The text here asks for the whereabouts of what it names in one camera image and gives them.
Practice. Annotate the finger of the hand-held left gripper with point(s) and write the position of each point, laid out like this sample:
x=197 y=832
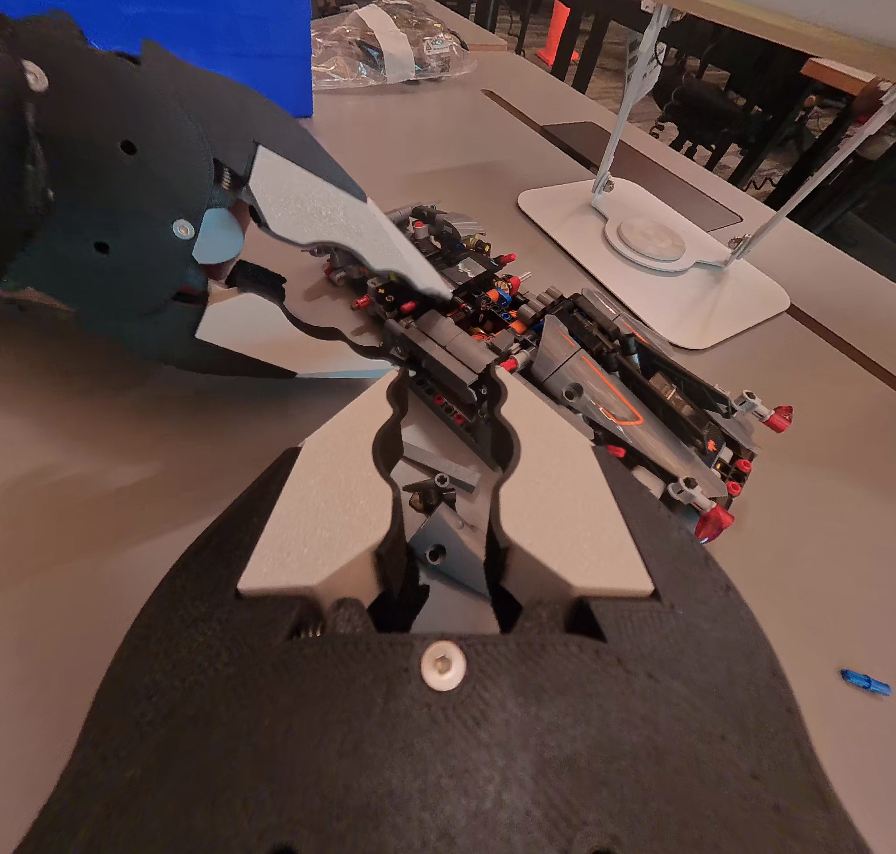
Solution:
x=329 y=217
x=245 y=339

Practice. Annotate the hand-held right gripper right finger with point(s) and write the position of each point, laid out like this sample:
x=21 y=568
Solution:
x=574 y=518

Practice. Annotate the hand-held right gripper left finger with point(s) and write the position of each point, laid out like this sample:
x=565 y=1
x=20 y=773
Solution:
x=315 y=518

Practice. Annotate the grey black lego car model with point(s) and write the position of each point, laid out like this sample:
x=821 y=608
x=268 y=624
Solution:
x=595 y=378

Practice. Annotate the white book stand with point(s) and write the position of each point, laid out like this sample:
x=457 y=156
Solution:
x=665 y=273

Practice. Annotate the black angled lego piece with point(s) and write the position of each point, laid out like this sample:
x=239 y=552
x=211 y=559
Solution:
x=430 y=490

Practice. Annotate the dark grey curved lego panel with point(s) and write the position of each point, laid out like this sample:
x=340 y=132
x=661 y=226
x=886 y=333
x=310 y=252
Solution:
x=455 y=553

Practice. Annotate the grey flat lego tile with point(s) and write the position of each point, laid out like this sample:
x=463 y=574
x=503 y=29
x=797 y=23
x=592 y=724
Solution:
x=448 y=467

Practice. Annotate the blue lego pin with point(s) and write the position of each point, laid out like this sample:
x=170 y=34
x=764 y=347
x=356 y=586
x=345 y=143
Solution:
x=866 y=682

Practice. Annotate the blue plastic bin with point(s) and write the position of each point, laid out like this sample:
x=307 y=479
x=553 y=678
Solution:
x=175 y=21

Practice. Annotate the clear plastic parts bag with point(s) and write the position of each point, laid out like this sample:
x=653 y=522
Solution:
x=392 y=42

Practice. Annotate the orange traffic cone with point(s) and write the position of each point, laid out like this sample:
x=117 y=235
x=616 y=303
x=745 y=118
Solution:
x=558 y=31

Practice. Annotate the black chair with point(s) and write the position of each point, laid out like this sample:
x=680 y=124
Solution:
x=721 y=112

